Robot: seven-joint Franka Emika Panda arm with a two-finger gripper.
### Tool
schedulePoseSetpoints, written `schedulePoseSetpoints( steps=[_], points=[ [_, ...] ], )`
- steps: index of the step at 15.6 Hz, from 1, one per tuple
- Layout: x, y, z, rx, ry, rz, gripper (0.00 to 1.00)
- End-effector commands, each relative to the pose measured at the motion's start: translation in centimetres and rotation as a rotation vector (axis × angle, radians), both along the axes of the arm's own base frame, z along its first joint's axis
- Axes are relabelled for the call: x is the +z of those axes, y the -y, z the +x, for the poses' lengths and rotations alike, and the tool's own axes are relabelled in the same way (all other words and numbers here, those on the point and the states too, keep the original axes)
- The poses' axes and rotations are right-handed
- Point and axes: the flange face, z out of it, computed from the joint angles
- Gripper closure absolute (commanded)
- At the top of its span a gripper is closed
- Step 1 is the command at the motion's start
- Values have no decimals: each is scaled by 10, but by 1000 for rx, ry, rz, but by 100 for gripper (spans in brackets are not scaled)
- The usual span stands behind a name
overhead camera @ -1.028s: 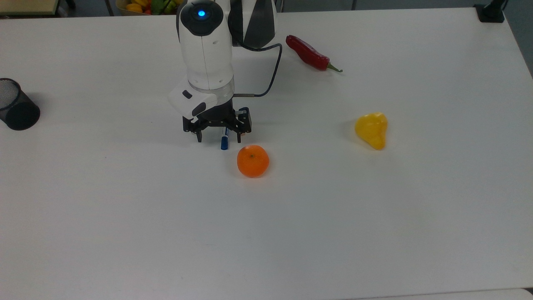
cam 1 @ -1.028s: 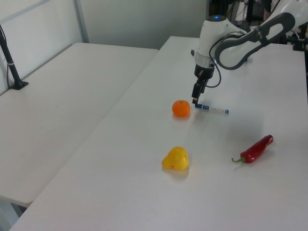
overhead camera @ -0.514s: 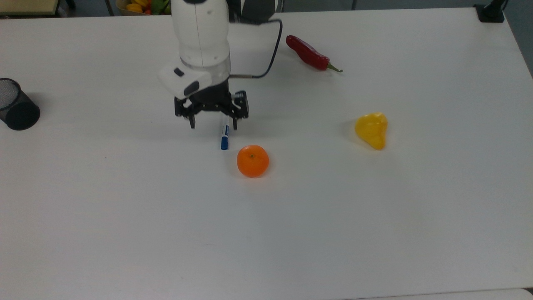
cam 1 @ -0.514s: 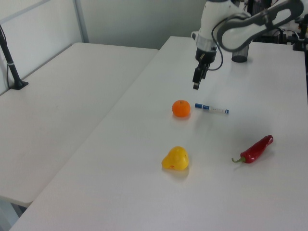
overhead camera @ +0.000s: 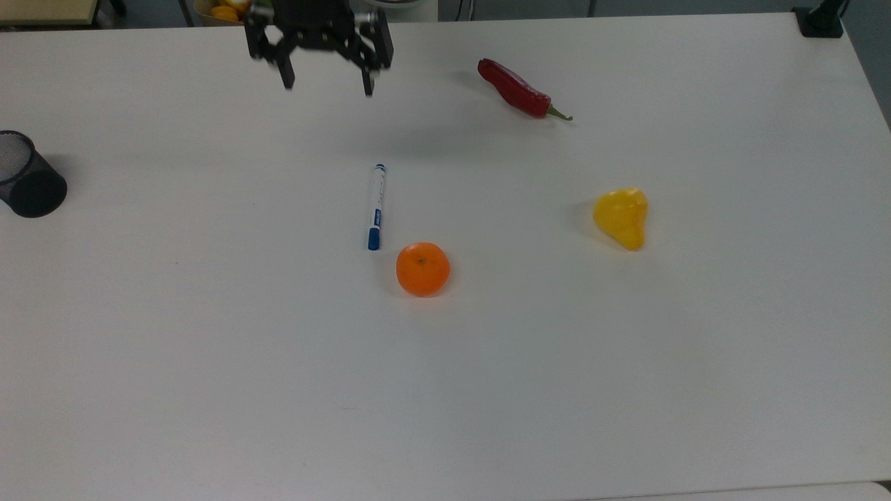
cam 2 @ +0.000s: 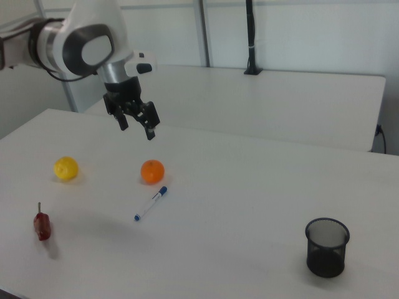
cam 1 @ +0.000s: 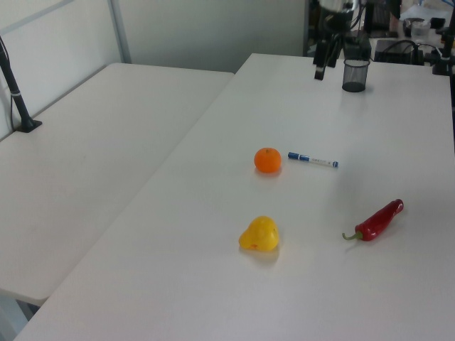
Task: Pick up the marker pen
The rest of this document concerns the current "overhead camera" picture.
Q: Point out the wooden side table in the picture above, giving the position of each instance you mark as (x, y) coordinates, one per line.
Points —
(42, 10)

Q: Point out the black corner clamp mount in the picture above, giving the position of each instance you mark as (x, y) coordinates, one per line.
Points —
(820, 21)

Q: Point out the yellow bell pepper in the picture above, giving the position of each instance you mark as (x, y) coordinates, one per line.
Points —
(621, 216)

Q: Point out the blue white marker pen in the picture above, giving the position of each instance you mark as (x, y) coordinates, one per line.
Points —
(376, 202)

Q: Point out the red chili pepper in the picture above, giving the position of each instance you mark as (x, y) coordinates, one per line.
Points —
(515, 90)

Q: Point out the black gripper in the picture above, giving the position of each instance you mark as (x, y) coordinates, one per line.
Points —
(313, 28)

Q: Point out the black mesh pen cup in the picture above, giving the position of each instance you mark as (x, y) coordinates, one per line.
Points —
(35, 191)

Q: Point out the bowl with fruit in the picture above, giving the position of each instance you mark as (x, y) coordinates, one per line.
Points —
(223, 12)

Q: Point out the orange mandarin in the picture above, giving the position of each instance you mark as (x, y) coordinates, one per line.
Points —
(422, 269)

